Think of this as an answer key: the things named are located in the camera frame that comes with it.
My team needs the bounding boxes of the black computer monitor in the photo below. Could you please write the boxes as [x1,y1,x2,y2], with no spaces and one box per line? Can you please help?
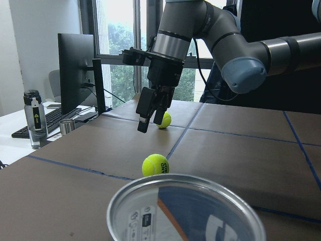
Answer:
[58,33,106,114]

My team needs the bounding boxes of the black keyboard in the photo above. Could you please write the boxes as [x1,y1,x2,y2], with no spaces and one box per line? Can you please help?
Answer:
[11,108,82,139]

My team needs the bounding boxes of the yellow Grand Slam tennis ball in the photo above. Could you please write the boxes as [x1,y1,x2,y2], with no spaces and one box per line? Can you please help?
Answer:
[141,154,170,176]

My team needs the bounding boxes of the yellow Wilson tennis ball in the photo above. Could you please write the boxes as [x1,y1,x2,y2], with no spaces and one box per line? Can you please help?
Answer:
[157,111,172,129]

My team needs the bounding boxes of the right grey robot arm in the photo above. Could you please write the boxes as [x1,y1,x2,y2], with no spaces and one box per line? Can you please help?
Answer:
[136,1,320,133]

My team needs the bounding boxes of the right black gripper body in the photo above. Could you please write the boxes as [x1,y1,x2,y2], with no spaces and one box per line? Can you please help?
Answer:
[147,59,184,100]

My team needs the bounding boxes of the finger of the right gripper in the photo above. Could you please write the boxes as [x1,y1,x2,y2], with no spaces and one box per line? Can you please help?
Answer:
[153,101,171,125]
[136,87,156,133]

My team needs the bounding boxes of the small metal cup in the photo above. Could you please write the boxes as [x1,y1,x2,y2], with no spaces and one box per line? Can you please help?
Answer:
[59,119,75,136]

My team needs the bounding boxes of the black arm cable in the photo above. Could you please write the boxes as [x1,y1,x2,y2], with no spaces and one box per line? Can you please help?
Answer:
[192,37,241,102]

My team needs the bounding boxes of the clear tennis ball can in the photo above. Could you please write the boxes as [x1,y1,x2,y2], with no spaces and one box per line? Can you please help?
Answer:
[106,174,266,240]

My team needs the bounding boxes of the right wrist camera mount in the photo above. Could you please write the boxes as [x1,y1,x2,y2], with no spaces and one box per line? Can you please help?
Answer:
[122,47,158,66]

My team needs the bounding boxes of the clear water bottle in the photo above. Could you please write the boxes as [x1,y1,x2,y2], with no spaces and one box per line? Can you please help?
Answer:
[23,89,48,150]

